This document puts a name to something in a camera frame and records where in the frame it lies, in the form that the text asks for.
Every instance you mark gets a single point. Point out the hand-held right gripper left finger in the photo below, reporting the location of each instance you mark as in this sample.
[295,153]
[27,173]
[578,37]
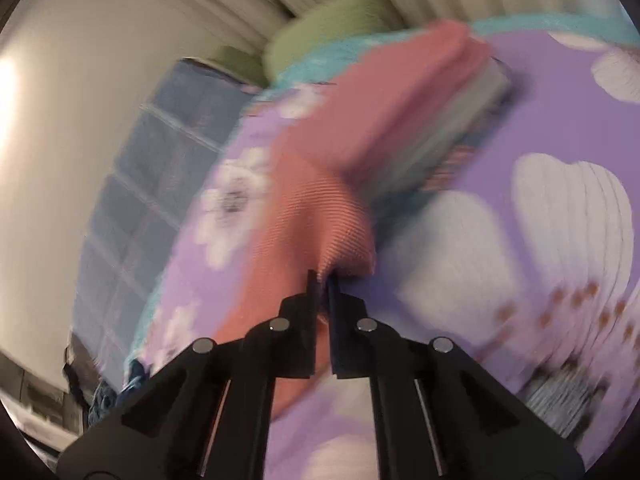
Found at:
[299,322]

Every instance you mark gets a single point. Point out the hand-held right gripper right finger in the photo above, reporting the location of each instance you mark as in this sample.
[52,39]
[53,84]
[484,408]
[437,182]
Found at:
[346,327]

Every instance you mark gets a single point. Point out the pink ribbed garment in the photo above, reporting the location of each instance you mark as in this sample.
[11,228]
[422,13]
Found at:
[310,200]

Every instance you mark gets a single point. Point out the stack of folded clothes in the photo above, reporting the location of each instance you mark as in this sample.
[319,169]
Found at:
[465,125]

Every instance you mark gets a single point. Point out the blue plaid pillow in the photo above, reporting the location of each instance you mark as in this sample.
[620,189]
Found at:
[150,185]

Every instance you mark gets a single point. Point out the dark blue patterned cloth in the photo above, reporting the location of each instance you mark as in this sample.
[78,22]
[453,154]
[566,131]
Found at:
[107,395]

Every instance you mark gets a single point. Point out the purple floral bedsheet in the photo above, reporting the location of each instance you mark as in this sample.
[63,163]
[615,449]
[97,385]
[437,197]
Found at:
[505,110]

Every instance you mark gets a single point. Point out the green pillow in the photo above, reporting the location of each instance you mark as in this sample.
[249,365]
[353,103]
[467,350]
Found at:
[325,25]

